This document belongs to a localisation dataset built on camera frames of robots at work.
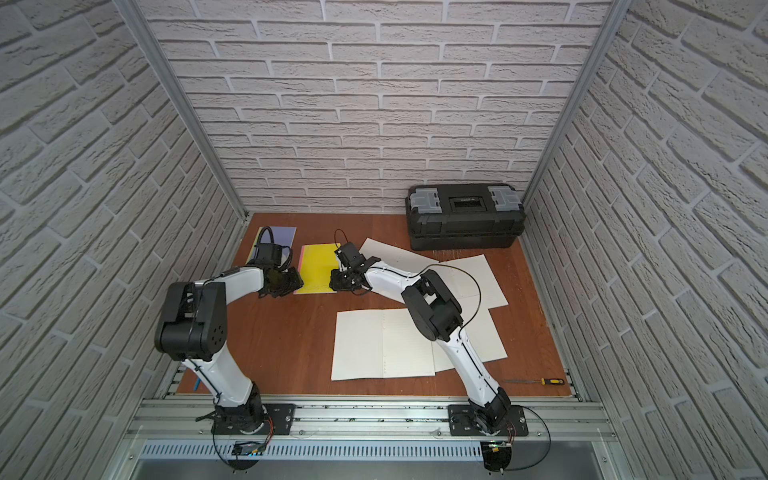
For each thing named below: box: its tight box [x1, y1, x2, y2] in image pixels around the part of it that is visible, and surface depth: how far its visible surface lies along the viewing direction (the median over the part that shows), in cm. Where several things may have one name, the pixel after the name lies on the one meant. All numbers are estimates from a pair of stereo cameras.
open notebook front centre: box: [332, 308, 435, 381], surface depth 87 cm
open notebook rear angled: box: [359, 237, 440, 277], surface depth 109 cm
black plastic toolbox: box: [405, 183, 526, 251], surface depth 102 cm
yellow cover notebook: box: [293, 243, 341, 295], surface depth 108 cm
